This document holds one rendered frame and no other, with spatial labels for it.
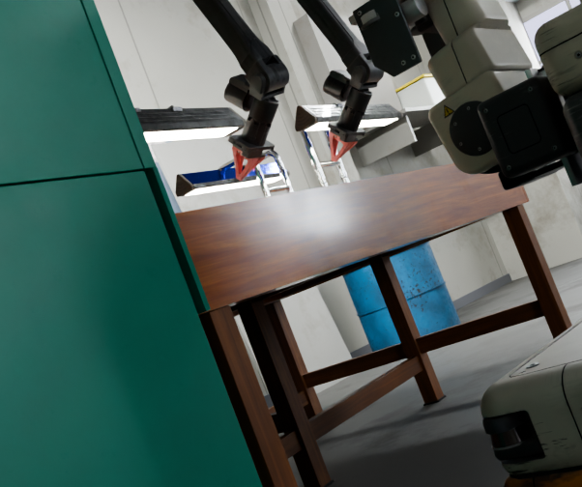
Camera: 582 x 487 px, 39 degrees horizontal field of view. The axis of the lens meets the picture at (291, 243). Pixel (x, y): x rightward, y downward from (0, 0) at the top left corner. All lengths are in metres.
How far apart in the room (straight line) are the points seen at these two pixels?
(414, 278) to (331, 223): 3.54
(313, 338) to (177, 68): 2.04
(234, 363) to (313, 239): 0.41
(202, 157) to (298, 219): 3.43
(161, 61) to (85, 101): 4.24
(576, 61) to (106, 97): 0.76
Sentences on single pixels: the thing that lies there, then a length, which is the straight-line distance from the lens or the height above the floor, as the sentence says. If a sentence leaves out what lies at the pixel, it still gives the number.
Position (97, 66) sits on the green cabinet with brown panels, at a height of 1.03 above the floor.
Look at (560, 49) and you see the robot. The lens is 1.37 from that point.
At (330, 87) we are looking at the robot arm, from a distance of 2.16.
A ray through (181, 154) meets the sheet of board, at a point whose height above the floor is 1.64.
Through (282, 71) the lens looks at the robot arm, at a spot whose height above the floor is 1.02.
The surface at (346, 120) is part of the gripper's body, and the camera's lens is 2.13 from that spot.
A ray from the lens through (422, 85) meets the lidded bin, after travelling 7.00.
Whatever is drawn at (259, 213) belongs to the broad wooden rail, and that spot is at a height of 0.73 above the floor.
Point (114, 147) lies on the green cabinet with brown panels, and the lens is 1.38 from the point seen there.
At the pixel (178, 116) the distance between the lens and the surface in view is 2.09.
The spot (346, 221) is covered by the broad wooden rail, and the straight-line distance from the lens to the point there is 1.90.
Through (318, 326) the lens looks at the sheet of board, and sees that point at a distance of 5.16.
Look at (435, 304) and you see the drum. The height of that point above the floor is 0.21.
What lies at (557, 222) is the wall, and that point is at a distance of 7.99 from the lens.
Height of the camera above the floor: 0.53
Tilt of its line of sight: 4 degrees up
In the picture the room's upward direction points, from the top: 21 degrees counter-clockwise
